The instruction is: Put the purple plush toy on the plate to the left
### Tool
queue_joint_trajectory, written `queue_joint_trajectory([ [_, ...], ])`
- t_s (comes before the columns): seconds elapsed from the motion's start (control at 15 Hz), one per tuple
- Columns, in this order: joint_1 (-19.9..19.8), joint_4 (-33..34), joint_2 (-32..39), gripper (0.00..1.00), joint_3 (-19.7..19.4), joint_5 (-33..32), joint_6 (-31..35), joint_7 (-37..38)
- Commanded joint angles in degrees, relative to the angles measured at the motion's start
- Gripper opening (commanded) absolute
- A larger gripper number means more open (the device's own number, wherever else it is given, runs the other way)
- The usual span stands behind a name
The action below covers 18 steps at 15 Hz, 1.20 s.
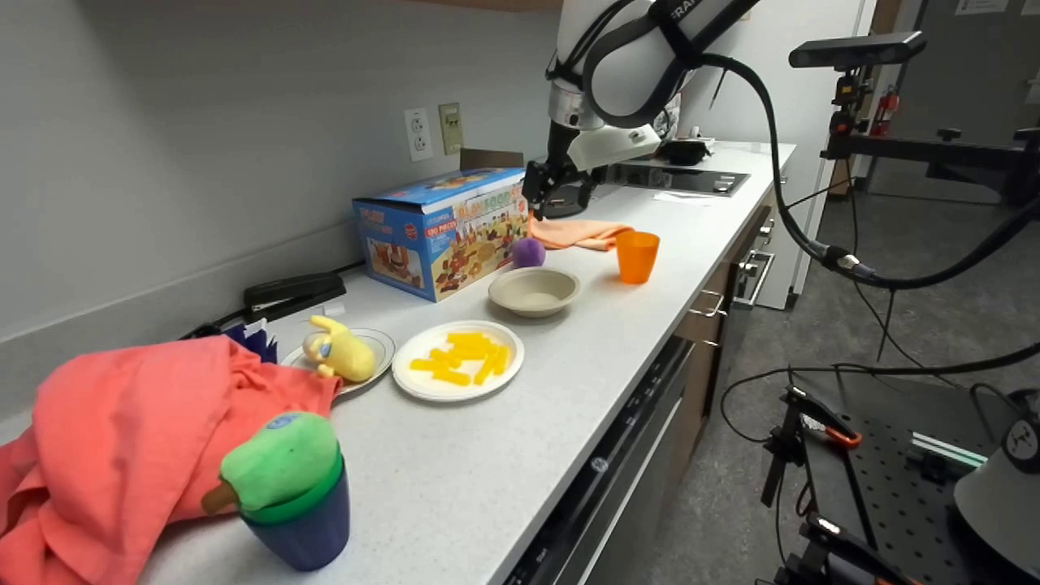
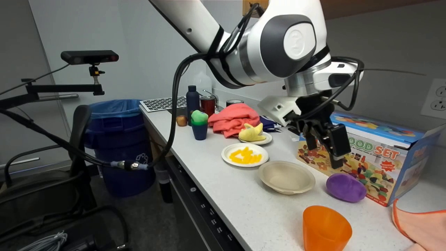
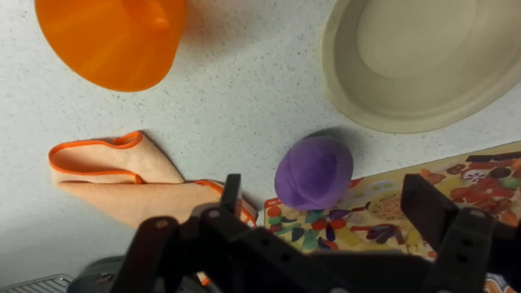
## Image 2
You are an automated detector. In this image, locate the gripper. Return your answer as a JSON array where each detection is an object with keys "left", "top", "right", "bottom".
[{"left": 295, "top": 91, "right": 352, "bottom": 170}]

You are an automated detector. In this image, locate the purple plush toy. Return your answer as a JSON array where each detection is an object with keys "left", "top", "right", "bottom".
[{"left": 326, "top": 173, "right": 367, "bottom": 203}]

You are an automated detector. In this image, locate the toy food set box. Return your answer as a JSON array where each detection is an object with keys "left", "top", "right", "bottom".
[{"left": 297, "top": 111, "right": 446, "bottom": 207}]

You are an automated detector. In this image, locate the small white plate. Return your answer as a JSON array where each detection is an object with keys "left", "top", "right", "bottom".
[{"left": 238, "top": 131, "right": 273, "bottom": 145}]

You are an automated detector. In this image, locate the yellow plush toy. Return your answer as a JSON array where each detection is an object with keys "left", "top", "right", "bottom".
[{"left": 238, "top": 123, "right": 267, "bottom": 142}]

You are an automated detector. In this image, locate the heap of yellow toy pieces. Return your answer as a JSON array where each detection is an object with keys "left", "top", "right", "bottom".
[{"left": 229, "top": 147, "right": 263, "bottom": 165}]

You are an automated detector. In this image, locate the white paper plate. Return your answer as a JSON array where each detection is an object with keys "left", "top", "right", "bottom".
[{"left": 221, "top": 143, "right": 270, "bottom": 168}]

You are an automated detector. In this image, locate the green plush toy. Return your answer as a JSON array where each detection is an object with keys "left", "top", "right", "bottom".
[{"left": 191, "top": 110, "right": 209, "bottom": 126}]

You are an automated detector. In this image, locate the beige paper bowl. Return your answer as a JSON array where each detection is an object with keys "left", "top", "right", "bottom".
[{"left": 258, "top": 160, "right": 316, "bottom": 195}]

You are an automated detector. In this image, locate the dark blue cloth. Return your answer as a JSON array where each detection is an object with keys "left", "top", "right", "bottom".
[{"left": 259, "top": 116, "right": 280, "bottom": 132}]

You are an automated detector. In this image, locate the orange plastic cup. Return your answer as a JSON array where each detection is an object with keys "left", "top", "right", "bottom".
[{"left": 302, "top": 205, "right": 353, "bottom": 251}]

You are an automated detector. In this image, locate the red cloth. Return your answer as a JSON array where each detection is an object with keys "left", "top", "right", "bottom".
[{"left": 208, "top": 103, "right": 261, "bottom": 138}]

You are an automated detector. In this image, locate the red tumbler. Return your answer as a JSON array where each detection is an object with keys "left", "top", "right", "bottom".
[{"left": 200, "top": 96, "right": 216, "bottom": 118}]

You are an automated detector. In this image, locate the tap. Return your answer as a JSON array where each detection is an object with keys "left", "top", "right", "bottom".
[{"left": 203, "top": 90, "right": 220, "bottom": 106}]

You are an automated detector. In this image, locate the dark blue cup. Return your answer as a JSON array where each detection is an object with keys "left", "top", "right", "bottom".
[{"left": 191, "top": 123, "right": 208, "bottom": 141}]

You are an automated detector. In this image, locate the orange cloth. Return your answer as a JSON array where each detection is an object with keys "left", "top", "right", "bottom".
[{"left": 391, "top": 198, "right": 446, "bottom": 251}]

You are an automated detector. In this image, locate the translucent plastic bottle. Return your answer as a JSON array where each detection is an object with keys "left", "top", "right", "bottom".
[{"left": 193, "top": 71, "right": 213, "bottom": 95}]

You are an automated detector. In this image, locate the dark blue bottle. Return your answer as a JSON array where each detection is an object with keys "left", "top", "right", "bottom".
[{"left": 185, "top": 85, "right": 201, "bottom": 126}]

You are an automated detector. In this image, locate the black dishwasher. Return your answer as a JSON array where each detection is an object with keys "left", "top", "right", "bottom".
[{"left": 166, "top": 156, "right": 246, "bottom": 251}]

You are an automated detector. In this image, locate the blue trash bin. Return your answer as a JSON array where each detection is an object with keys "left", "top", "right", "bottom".
[{"left": 85, "top": 99, "right": 156, "bottom": 198}]

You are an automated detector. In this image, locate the black office chair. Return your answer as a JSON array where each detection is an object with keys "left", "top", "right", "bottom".
[{"left": 0, "top": 105, "right": 130, "bottom": 251}]

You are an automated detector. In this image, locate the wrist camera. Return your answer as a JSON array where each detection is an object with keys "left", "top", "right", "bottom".
[{"left": 257, "top": 95, "right": 302, "bottom": 127}]

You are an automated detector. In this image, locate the wall socket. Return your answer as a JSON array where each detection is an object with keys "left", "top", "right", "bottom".
[{"left": 420, "top": 78, "right": 446, "bottom": 120}]

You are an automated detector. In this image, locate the black cable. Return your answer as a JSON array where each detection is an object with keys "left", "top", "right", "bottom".
[{"left": 0, "top": 52, "right": 209, "bottom": 172}]

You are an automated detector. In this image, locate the camera on mount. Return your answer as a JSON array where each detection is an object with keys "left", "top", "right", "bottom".
[{"left": 0, "top": 50, "right": 120, "bottom": 109}]

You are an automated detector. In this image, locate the coil of grey cable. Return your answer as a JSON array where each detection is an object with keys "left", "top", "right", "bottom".
[{"left": 17, "top": 231, "right": 68, "bottom": 251}]

